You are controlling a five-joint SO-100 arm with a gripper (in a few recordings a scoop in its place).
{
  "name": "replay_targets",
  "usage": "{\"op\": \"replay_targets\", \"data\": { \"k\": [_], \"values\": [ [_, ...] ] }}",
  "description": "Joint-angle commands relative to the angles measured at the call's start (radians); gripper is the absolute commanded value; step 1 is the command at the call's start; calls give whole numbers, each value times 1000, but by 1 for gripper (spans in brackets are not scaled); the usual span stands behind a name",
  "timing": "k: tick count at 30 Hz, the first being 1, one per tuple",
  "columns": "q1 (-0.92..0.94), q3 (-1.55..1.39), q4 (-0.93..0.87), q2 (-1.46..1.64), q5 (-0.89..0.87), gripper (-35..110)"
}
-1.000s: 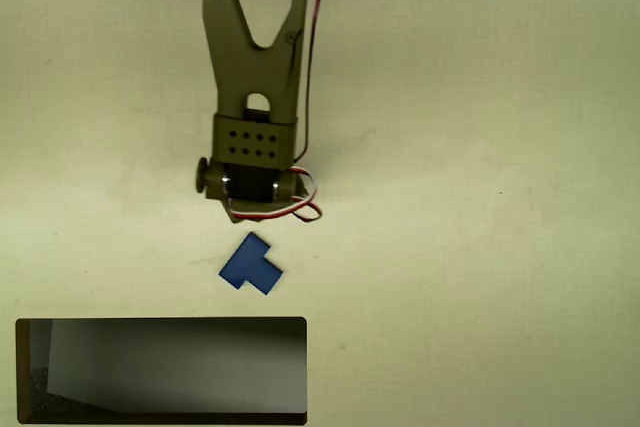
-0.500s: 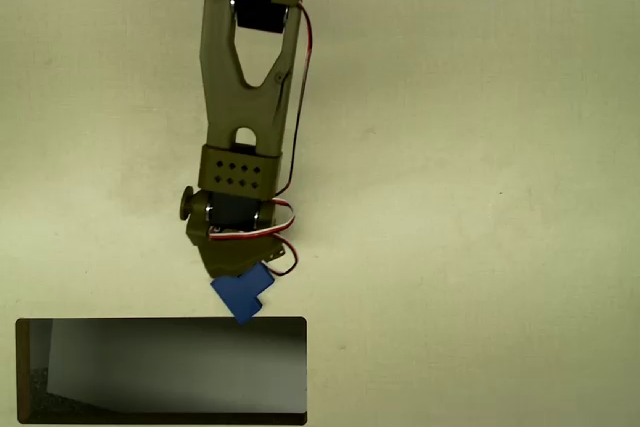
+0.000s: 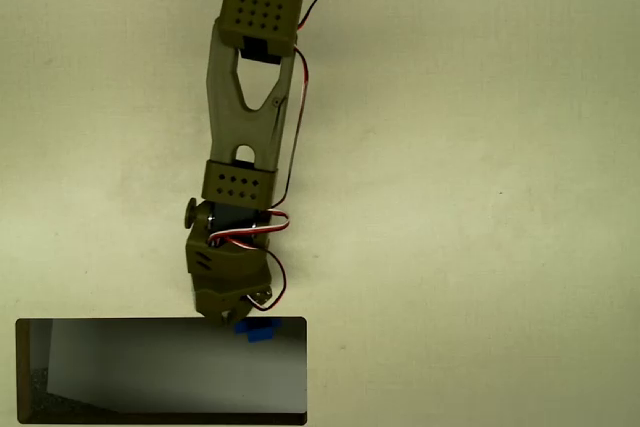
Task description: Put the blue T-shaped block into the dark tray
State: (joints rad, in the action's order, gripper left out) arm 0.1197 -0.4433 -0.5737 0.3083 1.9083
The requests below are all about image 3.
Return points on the blue T-shaped block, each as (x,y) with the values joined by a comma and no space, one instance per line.
(257,329)

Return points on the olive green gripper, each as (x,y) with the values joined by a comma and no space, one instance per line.
(218,303)

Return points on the dark rectangular bin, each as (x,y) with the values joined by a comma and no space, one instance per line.
(160,372)

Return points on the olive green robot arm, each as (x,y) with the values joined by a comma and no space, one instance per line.
(252,97)

